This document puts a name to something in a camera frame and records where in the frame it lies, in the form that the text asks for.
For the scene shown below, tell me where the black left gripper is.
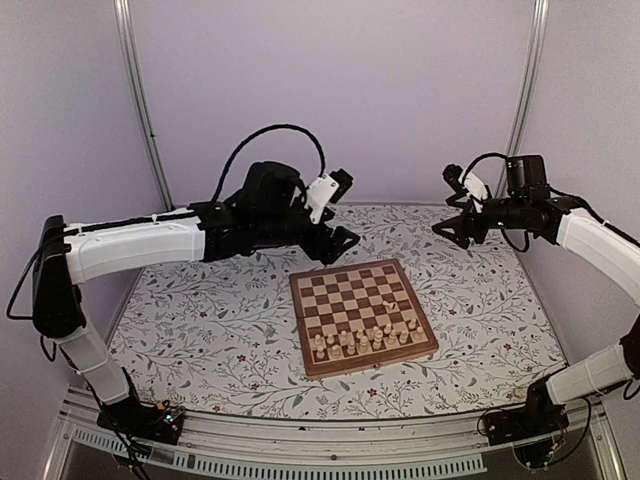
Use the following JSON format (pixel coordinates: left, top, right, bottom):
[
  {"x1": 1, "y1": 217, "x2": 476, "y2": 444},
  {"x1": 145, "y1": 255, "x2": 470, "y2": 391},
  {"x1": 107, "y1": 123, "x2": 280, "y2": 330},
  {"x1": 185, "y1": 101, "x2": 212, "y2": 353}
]
[{"x1": 255, "y1": 197, "x2": 361, "y2": 264}]

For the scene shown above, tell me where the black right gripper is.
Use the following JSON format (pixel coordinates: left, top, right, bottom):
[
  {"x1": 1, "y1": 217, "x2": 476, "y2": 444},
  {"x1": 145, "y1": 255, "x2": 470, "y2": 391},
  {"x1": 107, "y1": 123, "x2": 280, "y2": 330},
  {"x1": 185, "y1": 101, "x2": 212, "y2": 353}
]
[{"x1": 432, "y1": 193, "x2": 528, "y2": 250}]

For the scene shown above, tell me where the light chess queen piece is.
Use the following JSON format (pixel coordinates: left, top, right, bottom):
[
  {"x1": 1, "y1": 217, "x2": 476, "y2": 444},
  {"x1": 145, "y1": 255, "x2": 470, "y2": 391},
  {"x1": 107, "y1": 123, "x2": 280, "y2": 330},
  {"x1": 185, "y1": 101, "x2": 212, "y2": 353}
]
[{"x1": 372, "y1": 330, "x2": 384, "y2": 350}]

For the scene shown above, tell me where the light chess king piece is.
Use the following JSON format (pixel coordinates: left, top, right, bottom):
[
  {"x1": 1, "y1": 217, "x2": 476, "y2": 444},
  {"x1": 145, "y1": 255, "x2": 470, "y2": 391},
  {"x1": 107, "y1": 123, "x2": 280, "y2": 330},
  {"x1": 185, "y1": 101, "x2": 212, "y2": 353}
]
[{"x1": 357, "y1": 335, "x2": 369, "y2": 354}]

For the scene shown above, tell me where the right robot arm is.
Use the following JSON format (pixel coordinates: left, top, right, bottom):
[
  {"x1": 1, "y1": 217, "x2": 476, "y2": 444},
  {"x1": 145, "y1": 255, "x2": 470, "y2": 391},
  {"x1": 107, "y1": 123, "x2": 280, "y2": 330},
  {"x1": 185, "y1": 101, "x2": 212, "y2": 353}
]
[{"x1": 431, "y1": 152, "x2": 639, "y2": 436}]

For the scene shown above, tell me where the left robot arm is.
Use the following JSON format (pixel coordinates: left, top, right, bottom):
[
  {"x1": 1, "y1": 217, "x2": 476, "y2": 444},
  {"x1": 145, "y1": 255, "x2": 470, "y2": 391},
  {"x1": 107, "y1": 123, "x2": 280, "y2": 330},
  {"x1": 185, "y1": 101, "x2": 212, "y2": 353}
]
[{"x1": 26, "y1": 161, "x2": 359, "y2": 434}]

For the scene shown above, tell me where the wooden chess board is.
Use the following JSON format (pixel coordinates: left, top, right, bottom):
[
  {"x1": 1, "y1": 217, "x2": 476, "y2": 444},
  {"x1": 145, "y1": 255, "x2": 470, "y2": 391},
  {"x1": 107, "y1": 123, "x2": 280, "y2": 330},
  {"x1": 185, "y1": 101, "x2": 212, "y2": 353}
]
[{"x1": 289, "y1": 259, "x2": 439, "y2": 380}]

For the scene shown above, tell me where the floral patterned table mat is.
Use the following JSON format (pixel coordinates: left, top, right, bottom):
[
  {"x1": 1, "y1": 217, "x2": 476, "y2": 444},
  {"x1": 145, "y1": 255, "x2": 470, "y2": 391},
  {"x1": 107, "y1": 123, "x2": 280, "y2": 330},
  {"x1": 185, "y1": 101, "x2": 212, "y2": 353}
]
[{"x1": 110, "y1": 205, "x2": 565, "y2": 420}]

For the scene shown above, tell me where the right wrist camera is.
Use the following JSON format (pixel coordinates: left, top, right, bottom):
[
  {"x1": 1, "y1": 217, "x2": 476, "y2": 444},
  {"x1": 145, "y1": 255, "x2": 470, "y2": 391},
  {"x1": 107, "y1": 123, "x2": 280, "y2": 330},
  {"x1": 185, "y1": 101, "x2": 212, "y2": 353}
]
[{"x1": 442, "y1": 164, "x2": 491, "y2": 213}]

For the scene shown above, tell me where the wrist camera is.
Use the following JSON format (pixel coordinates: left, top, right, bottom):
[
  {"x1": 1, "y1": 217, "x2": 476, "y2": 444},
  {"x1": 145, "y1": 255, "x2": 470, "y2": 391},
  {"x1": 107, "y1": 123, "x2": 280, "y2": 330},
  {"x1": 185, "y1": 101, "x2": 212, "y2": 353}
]
[
  {"x1": 442, "y1": 164, "x2": 491, "y2": 213},
  {"x1": 305, "y1": 169, "x2": 353, "y2": 224}
]

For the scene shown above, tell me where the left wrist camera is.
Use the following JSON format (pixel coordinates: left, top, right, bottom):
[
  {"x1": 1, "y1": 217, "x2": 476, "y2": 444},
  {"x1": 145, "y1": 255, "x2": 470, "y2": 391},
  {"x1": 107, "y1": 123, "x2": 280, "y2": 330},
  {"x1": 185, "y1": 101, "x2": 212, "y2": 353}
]
[{"x1": 305, "y1": 169, "x2": 353, "y2": 224}]

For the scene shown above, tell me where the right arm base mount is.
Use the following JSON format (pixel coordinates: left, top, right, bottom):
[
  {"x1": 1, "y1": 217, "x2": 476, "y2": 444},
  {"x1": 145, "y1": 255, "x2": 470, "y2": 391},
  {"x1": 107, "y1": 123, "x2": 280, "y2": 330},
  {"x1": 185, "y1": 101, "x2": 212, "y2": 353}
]
[{"x1": 476, "y1": 379, "x2": 569, "y2": 469}]

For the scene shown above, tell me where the right aluminium frame post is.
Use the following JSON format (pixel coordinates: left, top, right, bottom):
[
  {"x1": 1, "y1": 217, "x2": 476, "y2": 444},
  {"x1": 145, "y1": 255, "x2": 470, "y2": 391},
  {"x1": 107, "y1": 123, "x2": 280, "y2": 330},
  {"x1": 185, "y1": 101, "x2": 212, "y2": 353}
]
[{"x1": 490, "y1": 0, "x2": 550, "y2": 210}]

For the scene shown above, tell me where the front aluminium rail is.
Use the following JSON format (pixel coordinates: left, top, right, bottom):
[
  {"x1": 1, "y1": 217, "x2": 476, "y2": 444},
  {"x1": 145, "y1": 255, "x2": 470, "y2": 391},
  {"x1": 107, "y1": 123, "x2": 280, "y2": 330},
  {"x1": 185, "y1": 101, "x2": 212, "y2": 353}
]
[{"x1": 44, "y1": 380, "x2": 632, "y2": 479}]

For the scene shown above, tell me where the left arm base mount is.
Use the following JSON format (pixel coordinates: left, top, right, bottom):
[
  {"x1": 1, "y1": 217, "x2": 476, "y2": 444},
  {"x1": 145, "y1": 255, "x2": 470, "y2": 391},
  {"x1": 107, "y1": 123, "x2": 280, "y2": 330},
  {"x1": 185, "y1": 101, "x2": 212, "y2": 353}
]
[{"x1": 97, "y1": 397, "x2": 185, "y2": 445}]

